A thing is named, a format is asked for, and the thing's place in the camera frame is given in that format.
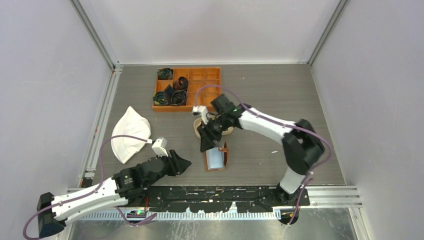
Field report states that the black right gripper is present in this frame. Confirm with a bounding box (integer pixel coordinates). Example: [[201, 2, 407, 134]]
[[197, 113, 230, 152]]

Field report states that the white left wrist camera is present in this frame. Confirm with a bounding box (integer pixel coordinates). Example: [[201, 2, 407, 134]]
[[151, 137, 169, 157]]

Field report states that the orange wooden compartment box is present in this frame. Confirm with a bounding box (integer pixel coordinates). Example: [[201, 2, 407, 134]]
[[152, 67, 222, 113]]

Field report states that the beige oval tray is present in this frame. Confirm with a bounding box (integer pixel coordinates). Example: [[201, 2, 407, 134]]
[[193, 113, 234, 140]]

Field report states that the white cloth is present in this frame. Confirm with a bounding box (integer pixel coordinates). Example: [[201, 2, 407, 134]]
[[111, 106, 151, 164]]

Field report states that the brown leather card holder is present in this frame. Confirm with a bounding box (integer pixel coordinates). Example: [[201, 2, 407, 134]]
[[203, 141, 229, 172]]

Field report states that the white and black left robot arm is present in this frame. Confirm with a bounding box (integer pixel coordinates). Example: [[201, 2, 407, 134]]
[[37, 149, 192, 238]]

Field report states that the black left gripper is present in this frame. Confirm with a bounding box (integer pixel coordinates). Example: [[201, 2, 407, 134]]
[[144, 149, 191, 188]]

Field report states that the aluminium frame rail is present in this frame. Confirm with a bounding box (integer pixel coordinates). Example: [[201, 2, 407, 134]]
[[72, 185, 362, 222]]

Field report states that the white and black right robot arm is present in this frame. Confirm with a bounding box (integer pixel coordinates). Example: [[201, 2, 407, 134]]
[[192, 94, 325, 206]]

